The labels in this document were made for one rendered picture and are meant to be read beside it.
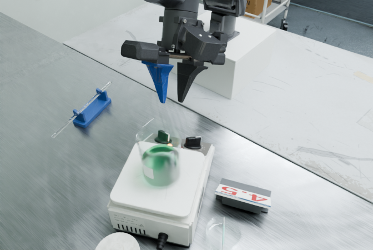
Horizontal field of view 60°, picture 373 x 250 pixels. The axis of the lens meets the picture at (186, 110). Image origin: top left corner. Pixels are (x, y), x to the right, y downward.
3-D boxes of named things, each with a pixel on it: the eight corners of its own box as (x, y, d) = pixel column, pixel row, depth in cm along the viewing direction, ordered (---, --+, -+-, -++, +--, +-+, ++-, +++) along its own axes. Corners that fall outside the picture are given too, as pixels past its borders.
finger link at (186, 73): (174, 61, 59) (194, 66, 55) (188, 63, 62) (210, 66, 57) (170, 99, 61) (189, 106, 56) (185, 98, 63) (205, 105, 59)
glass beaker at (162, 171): (185, 189, 48) (185, 151, 42) (142, 195, 47) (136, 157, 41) (179, 153, 53) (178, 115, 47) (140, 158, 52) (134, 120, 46)
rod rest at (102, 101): (100, 97, 77) (97, 85, 75) (112, 101, 76) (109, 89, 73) (72, 124, 70) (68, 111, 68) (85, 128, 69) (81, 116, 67)
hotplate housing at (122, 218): (151, 141, 66) (148, 113, 61) (214, 153, 64) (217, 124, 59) (105, 244, 50) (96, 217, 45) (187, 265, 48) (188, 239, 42)
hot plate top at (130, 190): (136, 143, 55) (136, 139, 55) (206, 156, 53) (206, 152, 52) (107, 203, 47) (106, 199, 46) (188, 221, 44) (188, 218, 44)
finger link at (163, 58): (145, 48, 53) (157, 51, 50) (187, 52, 59) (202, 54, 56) (144, 60, 54) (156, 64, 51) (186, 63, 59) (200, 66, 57)
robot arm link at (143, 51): (122, 3, 51) (142, 3, 46) (210, 18, 62) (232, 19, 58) (119, 56, 53) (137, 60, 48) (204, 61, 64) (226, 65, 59)
